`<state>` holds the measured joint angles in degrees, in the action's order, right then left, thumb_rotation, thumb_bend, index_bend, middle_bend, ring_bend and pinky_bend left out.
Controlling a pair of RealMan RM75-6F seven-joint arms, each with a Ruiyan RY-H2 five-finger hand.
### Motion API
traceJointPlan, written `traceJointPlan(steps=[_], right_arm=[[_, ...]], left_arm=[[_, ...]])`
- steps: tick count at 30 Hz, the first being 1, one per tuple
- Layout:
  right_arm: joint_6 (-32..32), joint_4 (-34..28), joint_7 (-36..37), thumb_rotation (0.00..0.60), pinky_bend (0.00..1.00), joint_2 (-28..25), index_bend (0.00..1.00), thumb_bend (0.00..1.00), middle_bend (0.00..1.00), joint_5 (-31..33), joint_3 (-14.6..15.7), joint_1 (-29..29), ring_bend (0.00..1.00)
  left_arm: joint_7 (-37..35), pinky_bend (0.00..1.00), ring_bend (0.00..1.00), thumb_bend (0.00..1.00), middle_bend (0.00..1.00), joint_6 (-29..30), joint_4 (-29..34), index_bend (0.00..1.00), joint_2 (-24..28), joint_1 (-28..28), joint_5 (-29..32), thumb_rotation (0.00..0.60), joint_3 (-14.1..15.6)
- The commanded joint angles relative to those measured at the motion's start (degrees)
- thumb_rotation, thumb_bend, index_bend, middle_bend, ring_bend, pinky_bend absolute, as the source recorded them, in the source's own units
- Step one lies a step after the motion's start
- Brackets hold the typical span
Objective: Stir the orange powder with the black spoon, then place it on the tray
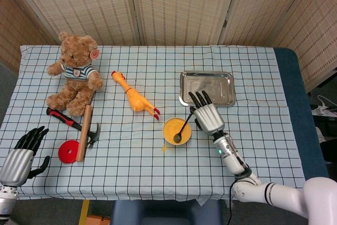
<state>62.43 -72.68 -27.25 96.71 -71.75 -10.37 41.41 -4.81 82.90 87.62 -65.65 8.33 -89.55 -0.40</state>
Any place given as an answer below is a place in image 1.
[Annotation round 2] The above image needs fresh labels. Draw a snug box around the dark blue padded table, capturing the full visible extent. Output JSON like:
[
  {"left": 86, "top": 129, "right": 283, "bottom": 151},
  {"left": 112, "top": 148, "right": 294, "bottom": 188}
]
[{"left": 273, "top": 47, "right": 331, "bottom": 183}]

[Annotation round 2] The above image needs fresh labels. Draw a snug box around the red plastic disc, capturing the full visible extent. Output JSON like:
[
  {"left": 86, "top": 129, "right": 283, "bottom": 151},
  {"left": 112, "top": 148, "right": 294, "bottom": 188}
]
[{"left": 58, "top": 140, "right": 81, "bottom": 165}]

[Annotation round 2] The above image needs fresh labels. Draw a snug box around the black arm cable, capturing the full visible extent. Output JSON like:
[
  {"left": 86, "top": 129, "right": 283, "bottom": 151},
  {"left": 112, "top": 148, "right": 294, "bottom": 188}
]
[{"left": 228, "top": 180, "right": 236, "bottom": 225}]

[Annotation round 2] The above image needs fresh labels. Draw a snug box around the white cable bundle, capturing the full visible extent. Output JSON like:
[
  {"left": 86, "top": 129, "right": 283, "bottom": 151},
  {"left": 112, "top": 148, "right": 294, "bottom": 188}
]
[{"left": 310, "top": 94, "right": 337, "bottom": 117}]

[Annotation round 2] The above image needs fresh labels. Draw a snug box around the blue padded robot base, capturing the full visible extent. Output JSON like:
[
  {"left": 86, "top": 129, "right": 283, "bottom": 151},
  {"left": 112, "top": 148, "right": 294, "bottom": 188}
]
[{"left": 110, "top": 199, "right": 223, "bottom": 225}]

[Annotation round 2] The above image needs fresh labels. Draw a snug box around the black spoon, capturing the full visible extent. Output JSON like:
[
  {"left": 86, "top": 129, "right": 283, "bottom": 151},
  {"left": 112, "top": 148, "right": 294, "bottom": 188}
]
[{"left": 173, "top": 113, "right": 194, "bottom": 143}]

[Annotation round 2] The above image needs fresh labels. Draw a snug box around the light blue checked tablecloth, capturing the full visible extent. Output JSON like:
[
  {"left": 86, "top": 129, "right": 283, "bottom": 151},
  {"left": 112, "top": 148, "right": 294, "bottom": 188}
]
[{"left": 0, "top": 45, "right": 306, "bottom": 201}]

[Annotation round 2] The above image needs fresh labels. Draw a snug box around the orange box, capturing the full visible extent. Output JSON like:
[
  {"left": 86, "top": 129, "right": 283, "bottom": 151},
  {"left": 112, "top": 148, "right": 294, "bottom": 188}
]
[{"left": 86, "top": 216, "right": 111, "bottom": 225}]

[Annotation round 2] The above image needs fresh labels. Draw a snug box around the beige woven folding screen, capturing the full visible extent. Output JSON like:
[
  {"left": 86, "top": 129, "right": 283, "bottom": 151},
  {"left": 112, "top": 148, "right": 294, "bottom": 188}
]
[{"left": 0, "top": 0, "right": 337, "bottom": 94}]

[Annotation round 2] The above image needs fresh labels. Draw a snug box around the bowl of yellow powder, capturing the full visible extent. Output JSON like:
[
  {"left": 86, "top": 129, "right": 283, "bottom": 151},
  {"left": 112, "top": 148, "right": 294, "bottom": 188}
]
[{"left": 163, "top": 117, "right": 192, "bottom": 146}]

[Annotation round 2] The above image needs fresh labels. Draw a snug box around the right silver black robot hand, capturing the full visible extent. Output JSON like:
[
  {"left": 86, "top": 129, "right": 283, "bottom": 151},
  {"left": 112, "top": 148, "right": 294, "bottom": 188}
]
[{"left": 188, "top": 90, "right": 225, "bottom": 135}]

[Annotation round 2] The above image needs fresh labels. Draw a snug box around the brown teddy bear striped shirt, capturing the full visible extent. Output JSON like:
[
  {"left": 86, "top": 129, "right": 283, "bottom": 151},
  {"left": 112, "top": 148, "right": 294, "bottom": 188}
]
[{"left": 45, "top": 31, "right": 103, "bottom": 117}]

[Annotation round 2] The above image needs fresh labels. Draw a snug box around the rectangular stainless steel tray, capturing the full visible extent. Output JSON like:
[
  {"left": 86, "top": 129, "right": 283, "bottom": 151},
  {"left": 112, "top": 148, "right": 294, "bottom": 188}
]
[{"left": 179, "top": 71, "right": 236, "bottom": 107}]

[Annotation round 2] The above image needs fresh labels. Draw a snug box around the yellow rubber chicken toy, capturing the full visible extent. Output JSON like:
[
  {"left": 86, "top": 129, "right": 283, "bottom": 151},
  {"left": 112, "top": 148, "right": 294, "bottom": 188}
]
[{"left": 111, "top": 71, "right": 161, "bottom": 121}]

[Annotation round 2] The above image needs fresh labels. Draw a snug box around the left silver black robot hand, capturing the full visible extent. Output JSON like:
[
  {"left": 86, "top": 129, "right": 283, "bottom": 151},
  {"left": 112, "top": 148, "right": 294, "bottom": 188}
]
[{"left": 0, "top": 126, "right": 51, "bottom": 188}]

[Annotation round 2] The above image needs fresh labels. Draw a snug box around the claw hammer red black handle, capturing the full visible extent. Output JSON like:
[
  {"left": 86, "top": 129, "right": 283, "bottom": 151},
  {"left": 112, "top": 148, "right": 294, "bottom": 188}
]
[{"left": 46, "top": 106, "right": 101, "bottom": 149}]

